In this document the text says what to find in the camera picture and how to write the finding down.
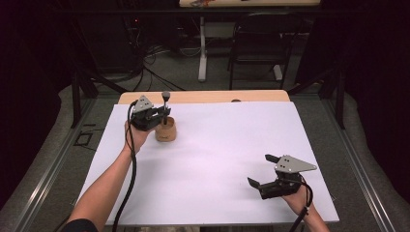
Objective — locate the person's right hand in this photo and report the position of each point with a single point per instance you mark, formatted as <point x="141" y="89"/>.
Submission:
<point x="298" y="201"/>

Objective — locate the aluminium floor rail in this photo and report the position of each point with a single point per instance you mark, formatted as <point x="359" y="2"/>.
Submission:
<point x="48" y="174"/>
<point x="357" y="167"/>

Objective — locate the person's black sleeve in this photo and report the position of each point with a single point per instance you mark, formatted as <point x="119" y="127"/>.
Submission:
<point x="80" y="225"/>

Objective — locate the black makeup brush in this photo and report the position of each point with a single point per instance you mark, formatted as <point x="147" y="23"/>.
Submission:
<point x="165" y="96"/>

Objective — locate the metal frame stand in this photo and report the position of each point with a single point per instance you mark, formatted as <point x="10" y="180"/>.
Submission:
<point x="76" y="96"/>
<point x="338" y="96"/>

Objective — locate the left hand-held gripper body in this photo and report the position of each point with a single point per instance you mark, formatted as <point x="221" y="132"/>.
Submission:
<point x="143" y="117"/>

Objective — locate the person's left hand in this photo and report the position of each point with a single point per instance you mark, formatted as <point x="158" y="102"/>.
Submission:
<point x="137" y="137"/>

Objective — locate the tan bear pen holder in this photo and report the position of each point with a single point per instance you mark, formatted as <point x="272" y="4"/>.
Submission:
<point x="166" y="132"/>

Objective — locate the white table mat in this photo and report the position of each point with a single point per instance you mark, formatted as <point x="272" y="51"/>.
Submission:
<point x="209" y="167"/>

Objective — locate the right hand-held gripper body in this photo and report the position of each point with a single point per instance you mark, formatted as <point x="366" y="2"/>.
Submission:
<point x="283" y="183"/>

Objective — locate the black equipment cabinet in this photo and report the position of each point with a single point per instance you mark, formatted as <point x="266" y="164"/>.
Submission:
<point x="106" y="42"/>

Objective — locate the wooden table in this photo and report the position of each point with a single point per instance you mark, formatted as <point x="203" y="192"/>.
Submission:
<point x="199" y="96"/>

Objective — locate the white desk leg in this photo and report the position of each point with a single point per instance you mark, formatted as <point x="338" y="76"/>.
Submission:
<point x="202" y="48"/>
<point x="278" y="72"/>

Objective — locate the black folding chair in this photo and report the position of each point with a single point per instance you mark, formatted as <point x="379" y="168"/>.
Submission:
<point x="261" y="48"/>

